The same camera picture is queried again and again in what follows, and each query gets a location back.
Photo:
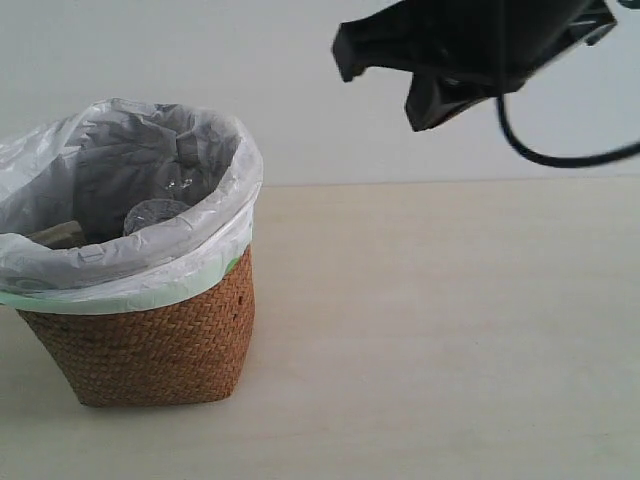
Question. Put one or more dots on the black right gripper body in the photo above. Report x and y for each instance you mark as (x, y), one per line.
(482, 48)

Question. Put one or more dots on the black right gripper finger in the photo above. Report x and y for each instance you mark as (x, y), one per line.
(435, 98)
(382, 40)

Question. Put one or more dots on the green capped plastic bottle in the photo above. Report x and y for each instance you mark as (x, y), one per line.
(151, 212)

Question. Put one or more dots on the grey cardboard egg carton piece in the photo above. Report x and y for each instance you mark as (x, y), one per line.
(66, 235)

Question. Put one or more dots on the clear plastic bottle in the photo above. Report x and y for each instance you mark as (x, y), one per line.
(181, 189)

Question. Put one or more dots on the white translucent bin liner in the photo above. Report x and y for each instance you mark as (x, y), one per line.
(95, 166)

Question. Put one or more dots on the green bin liner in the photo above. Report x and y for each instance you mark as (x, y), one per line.
(166, 285)

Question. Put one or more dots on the woven brown wicker basket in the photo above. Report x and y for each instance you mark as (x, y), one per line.
(187, 353)

